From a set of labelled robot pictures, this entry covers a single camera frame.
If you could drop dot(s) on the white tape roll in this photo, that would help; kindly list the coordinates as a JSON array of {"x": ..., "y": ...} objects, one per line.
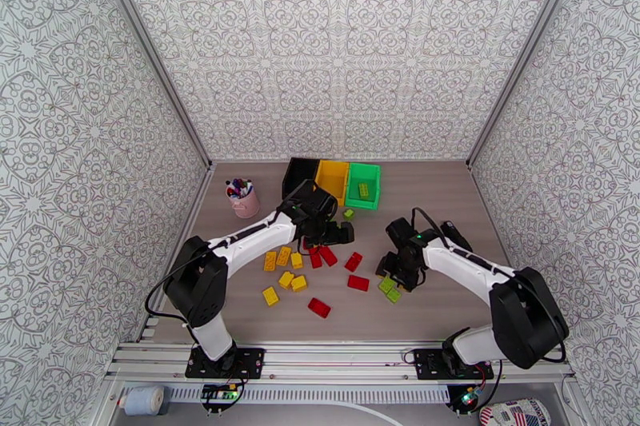
[{"x": 145, "y": 400}]

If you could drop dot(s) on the small green lego brick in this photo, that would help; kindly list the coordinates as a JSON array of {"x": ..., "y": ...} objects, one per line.
[{"x": 348, "y": 214}]

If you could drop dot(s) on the pink cup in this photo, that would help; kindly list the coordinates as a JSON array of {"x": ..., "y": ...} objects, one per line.
[{"x": 245, "y": 208}]

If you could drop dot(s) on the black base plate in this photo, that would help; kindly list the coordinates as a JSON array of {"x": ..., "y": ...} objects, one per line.
[
  {"x": 427, "y": 364},
  {"x": 250, "y": 362}
]

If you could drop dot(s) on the blue marker pen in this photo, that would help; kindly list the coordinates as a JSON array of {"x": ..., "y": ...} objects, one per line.
[{"x": 246, "y": 185}]

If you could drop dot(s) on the flag patterned object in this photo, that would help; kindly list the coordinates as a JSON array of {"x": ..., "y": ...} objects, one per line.
[{"x": 515, "y": 414}]

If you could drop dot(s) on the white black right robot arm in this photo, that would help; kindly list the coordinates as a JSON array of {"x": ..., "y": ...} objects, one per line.
[{"x": 460, "y": 259}]

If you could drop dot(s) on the yellow plastic bin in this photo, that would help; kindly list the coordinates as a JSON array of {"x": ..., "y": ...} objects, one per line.
[{"x": 331, "y": 177}]

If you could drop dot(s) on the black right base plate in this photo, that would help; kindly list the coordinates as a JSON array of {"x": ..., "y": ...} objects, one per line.
[{"x": 427, "y": 364}]

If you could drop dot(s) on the purple marker pen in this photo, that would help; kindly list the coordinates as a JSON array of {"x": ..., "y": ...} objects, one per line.
[{"x": 237, "y": 183}]

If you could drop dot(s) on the small green circuit board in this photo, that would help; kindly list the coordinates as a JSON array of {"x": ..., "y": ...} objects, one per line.
[
  {"x": 469, "y": 398},
  {"x": 219, "y": 394}
]

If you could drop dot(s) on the green plastic bin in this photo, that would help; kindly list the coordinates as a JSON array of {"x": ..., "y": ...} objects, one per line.
[{"x": 372, "y": 180}]

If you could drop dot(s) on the black plastic bin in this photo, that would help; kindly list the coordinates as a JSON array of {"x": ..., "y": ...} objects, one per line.
[{"x": 299, "y": 170}]

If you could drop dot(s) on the aluminium frame post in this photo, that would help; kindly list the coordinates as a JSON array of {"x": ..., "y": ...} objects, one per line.
[
  {"x": 150, "y": 50},
  {"x": 525, "y": 50}
]

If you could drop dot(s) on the yellow lego brick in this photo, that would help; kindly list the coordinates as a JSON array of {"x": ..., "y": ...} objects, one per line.
[
  {"x": 299, "y": 283},
  {"x": 270, "y": 296},
  {"x": 270, "y": 261},
  {"x": 284, "y": 255},
  {"x": 297, "y": 260},
  {"x": 286, "y": 279}
]

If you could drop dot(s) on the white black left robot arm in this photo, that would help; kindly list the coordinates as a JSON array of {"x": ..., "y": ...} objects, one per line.
[{"x": 250, "y": 240}]

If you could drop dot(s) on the red marker pen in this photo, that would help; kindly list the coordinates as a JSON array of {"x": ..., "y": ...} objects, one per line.
[{"x": 233, "y": 192}]

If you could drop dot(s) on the aluminium side rail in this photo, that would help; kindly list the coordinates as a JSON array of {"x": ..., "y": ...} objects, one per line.
[
  {"x": 201, "y": 195},
  {"x": 484, "y": 200}
]

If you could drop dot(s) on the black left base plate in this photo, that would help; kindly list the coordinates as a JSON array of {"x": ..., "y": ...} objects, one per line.
[{"x": 250, "y": 362}]

